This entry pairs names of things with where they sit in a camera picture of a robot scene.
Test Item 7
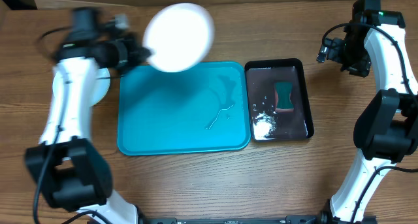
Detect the light blue plate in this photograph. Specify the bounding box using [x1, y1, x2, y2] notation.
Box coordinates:
[91, 69, 110, 106]

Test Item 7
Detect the pink white plate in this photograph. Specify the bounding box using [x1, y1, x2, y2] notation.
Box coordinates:
[142, 3, 215, 72]

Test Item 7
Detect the green scrubbing sponge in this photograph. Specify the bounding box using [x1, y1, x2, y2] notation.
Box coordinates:
[274, 82, 294, 112]

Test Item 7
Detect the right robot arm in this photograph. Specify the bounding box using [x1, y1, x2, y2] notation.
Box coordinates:
[315, 0, 417, 223]

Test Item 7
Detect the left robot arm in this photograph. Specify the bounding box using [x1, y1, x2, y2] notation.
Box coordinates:
[24, 7, 150, 223]

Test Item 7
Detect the teal plastic tray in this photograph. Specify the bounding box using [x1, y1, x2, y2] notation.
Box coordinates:
[117, 61, 251, 156]

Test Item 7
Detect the black rectangular tray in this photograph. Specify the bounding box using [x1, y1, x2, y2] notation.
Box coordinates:
[244, 58, 314, 142]

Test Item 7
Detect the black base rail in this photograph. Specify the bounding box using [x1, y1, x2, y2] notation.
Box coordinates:
[140, 214, 378, 224]

